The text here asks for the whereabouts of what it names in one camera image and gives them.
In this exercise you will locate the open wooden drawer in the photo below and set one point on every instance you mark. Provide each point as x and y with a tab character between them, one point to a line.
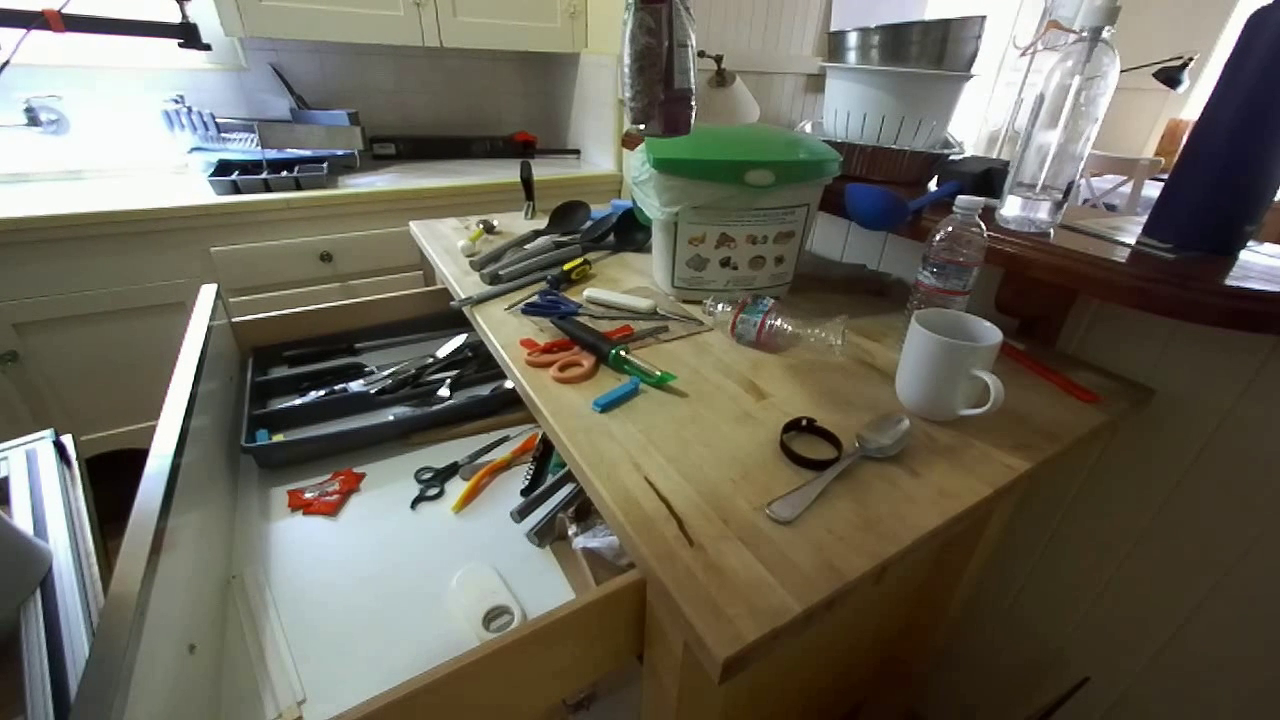
402	602

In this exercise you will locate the small blue cap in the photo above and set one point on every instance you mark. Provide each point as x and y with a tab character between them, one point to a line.
618	395

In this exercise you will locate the white tube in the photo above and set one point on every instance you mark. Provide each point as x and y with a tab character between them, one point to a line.
622	302

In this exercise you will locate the orange scissors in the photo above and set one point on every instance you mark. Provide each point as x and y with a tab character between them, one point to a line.
570	356

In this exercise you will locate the blue black cutter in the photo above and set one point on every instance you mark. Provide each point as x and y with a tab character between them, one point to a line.
549	304

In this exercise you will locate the yellow black screwdriver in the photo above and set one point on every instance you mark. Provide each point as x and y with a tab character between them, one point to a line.
572	269

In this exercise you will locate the crushed clear plastic bottle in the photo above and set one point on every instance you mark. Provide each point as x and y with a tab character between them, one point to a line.
764	325

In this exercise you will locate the blue cloth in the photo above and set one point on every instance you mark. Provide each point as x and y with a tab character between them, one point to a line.
618	225

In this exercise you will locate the green black tool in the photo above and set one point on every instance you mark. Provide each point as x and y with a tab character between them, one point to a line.
536	465

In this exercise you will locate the white bin with green lid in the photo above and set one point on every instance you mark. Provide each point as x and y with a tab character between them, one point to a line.
735	212

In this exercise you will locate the black rod red tip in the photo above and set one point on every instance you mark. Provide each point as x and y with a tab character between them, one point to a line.
524	183

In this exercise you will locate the silver spoon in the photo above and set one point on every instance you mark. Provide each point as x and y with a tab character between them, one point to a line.
853	463

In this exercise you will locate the black scissors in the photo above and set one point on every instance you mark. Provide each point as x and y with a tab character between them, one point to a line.
433	480

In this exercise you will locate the white shade lamp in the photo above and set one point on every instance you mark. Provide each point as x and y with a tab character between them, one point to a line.
729	101

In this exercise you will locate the long dark bar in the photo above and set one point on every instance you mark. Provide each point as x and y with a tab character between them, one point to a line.
455	146

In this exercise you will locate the dark grey cutlery tray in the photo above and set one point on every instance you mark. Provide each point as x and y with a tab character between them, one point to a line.
360	421

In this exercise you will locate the white mug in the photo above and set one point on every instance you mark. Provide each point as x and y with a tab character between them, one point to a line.
941	366

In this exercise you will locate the small plastic water bottle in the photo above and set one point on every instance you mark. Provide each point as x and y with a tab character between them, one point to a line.
954	253

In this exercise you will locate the red plastic piece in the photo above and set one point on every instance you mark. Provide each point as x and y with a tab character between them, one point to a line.
324	492

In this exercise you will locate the white colander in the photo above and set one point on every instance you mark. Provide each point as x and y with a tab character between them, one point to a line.
900	110

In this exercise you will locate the dark grey ice tray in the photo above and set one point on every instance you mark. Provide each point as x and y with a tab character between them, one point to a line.
272	175

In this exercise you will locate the steel pot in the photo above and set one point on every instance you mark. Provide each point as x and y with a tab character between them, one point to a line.
905	44

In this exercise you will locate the tall clear bottle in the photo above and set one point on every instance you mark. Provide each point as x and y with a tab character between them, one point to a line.
1061	106

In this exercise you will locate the brown wooden counter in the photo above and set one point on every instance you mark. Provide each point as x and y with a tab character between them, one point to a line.
1147	282

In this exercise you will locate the cream base cabinet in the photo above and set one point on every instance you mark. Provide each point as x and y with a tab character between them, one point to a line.
120	322

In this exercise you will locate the black desk lamp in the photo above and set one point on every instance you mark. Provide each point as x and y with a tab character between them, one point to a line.
1165	68

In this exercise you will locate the dark blue garment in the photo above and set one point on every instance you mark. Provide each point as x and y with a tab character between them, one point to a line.
1220	133

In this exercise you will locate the cream wall cabinet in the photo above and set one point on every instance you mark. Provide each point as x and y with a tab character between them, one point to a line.
402	20

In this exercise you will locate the aluminium frame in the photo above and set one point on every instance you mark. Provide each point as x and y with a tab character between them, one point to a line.
55	574

